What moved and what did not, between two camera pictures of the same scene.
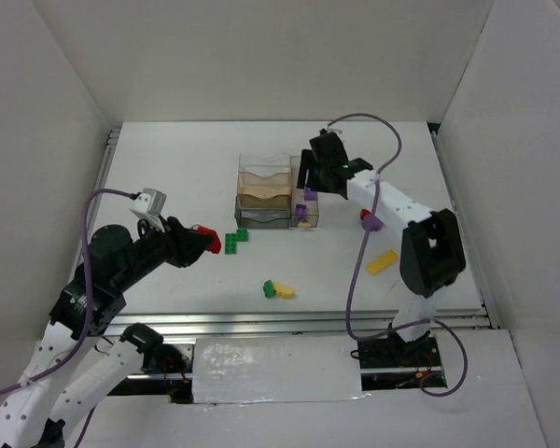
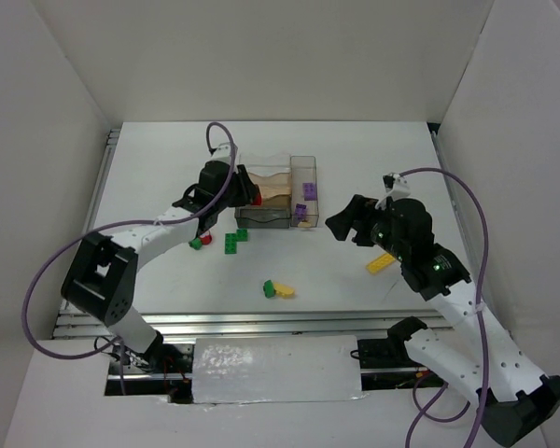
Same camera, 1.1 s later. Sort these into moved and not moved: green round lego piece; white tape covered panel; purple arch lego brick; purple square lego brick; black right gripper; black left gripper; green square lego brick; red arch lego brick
Moved: black right gripper; black left gripper; red arch lego brick
Not moved: purple arch lego brick; white tape covered panel; green round lego piece; green square lego brick; purple square lego brick
